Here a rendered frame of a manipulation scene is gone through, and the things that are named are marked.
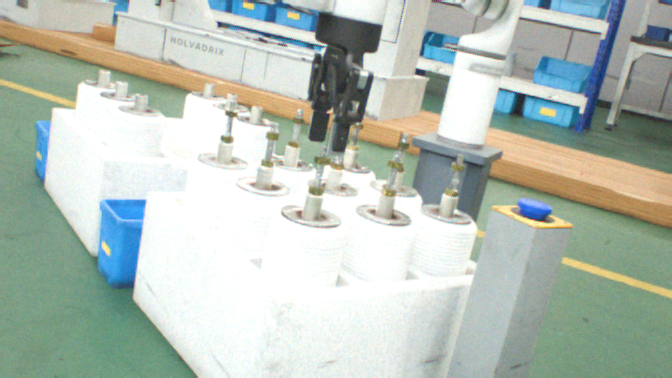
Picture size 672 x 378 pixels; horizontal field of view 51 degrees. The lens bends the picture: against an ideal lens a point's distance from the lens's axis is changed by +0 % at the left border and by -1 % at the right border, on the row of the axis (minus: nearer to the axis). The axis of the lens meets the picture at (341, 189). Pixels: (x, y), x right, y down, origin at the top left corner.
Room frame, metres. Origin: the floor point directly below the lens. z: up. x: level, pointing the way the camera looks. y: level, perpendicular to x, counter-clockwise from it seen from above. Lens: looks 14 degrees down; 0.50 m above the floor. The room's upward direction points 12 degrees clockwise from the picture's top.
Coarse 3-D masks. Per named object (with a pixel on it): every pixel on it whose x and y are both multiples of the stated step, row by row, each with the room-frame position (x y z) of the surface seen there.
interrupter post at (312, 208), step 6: (306, 198) 0.83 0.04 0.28; (312, 198) 0.83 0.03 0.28; (318, 198) 0.83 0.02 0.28; (306, 204) 0.83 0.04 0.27; (312, 204) 0.83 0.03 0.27; (318, 204) 0.83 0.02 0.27; (306, 210) 0.83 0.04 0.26; (312, 210) 0.83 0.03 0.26; (318, 210) 0.83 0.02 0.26; (306, 216) 0.83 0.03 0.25; (312, 216) 0.83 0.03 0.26; (318, 216) 0.83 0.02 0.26
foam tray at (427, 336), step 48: (144, 240) 1.02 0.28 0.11; (192, 240) 0.90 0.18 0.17; (144, 288) 1.00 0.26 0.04; (192, 288) 0.89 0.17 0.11; (240, 288) 0.80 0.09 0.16; (336, 288) 0.81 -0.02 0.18; (384, 288) 0.84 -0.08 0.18; (432, 288) 0.88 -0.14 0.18; (192, 336) 0.87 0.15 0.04; (240, 336) 0.78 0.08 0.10; (288, 336) 0.74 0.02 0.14; (336, 336) 0.79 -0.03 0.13; (384, 336) 0.84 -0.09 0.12; (432, 336) 0.90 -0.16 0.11
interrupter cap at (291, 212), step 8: (288, 208) 0.85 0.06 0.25; (296, 208) 0.85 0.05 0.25; (288, 216) 0.81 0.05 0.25; (296, 216) 0.82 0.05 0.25; (320, 216) 0.85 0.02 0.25; (328, 216) 0.85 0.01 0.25; (336, 216) 0.85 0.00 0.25; (304, 224) 0.80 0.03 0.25; (312, 224) 0.80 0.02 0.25; (320, 224) 0.81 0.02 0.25; (328, 224) 0.81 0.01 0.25; (336, 224) 0.82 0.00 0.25
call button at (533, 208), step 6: (522, 198) 0.84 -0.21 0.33; (528, 198) 0.84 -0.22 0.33; (522, 204) 0.82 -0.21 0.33; (528, 204) 0.81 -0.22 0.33; (534, 204) 0.82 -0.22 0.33; (540, 204) 0.82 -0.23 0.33; (546, 204) 0.83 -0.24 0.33; (522, 210) 0.82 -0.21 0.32; (528, 210) 0.81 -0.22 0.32; (534, 210) 0.81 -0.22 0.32; (540, 210) 0.81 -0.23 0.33; (546, 210) 0.81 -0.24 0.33; (534, 216) 0.81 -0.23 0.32; (540, 216) 0.81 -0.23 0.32
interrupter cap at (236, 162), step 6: (198, 156) 1.01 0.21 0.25; (204, 156) 1.02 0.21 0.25; (210, 156) 1.03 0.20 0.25; (216, 156) 1.04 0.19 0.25; (234, 156) 1.06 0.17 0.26; (204, 162) 0.99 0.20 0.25; (210, 162) 0.99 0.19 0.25; (216, 162) 1.00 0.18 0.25; (234, 162) 1.03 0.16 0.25; (240, 162) 1.03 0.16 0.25; (246, 162) 1.04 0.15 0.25; (222, 168) 0.98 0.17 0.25; (228, 168) 0.99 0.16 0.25; (234, 168) 0.99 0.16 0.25; (240, 168) 1.00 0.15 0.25; (246, 168) 1.01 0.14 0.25
